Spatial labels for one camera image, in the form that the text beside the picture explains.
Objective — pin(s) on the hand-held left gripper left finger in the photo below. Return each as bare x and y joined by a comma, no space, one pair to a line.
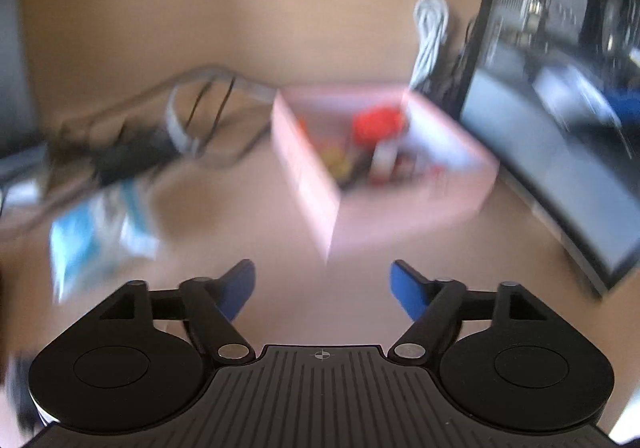
239,285

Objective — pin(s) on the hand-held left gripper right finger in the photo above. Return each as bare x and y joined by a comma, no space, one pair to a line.
407,288

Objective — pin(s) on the orange soft toy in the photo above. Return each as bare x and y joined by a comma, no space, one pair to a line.
377,126

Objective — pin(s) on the yellow and pink cupcake toy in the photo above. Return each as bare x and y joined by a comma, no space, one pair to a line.
336,162

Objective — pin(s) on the blue and white packet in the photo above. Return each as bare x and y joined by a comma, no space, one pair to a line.
95,238

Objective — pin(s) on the red and white figurine toy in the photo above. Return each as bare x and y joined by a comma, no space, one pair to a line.
385,161

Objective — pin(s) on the black adapter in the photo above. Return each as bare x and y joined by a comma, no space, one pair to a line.
130,156

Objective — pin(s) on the pink cardboard box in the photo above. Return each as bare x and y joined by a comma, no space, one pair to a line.
400,218

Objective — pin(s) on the black monitor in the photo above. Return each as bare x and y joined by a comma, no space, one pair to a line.
550,128

